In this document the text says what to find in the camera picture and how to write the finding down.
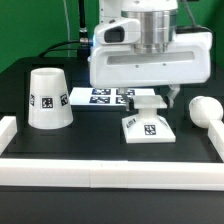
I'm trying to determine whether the black cable with connector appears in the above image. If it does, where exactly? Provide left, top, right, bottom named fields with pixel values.
left=38, top=0, right=94, bottom=59

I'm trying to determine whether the white rail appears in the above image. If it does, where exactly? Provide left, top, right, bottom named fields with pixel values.
left=0, top=116, right=17, bottom=155
left=0, top=159, right=224, bottom=191
left=208, top=120, right=224, bottom=162

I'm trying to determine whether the white lamp base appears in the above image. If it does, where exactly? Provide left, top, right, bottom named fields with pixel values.
left=122, top=95, right=176, bottom=143

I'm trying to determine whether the white right rail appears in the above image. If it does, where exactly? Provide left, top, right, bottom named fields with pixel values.
left=208, top=120, right=224, bottom=162

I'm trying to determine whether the white lamp shade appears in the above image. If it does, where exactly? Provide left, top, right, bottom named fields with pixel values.
left=28, top=68, right=73, bottom=130

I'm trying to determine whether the white left rail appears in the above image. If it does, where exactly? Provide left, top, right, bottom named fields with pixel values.
left=0, top=116, right=17, bottom=155

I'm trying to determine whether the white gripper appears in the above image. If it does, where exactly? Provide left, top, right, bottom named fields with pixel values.
left=90, top=18, right=212, bottom=111

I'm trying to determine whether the white thin cable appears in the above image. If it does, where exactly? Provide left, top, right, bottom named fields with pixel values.
left=62, top=0, right=72, bottom=58

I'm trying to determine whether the white marker sheet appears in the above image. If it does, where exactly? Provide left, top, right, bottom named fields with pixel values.
left=68, top=86, right=156, bottom=108

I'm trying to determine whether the white lamp bulb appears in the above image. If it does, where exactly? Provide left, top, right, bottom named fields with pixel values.
left=189, top=96, right=224, bottom=129

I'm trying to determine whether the white front rail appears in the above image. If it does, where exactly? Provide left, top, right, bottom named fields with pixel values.
left=0, top=159, right=224, bottom=191

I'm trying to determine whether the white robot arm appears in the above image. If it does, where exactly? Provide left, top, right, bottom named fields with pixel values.
left=90, top=0, right=212, bottom=105

